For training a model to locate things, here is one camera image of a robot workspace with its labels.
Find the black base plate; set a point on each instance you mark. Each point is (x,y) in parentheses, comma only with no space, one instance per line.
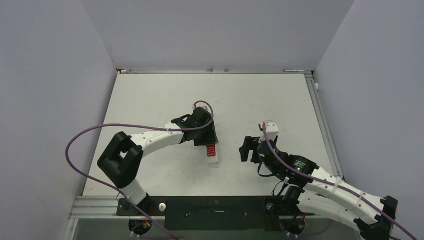
(214,213)

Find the white remote control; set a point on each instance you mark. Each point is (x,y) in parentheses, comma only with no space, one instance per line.
(212,154)

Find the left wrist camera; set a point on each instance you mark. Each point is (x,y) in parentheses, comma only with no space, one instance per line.
(200,106)

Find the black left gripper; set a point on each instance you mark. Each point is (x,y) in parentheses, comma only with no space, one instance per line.
(209,138)

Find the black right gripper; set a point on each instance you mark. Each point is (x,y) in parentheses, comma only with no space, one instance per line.
(250,144)

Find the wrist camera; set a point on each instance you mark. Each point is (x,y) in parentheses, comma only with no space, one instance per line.
(200,106)
(271,129)

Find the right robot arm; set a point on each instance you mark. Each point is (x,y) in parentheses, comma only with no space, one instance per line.
(313,190)

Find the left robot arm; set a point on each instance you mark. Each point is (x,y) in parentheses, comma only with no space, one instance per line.
(121,159)

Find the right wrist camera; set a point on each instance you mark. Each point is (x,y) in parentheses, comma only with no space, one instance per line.
(271,129)

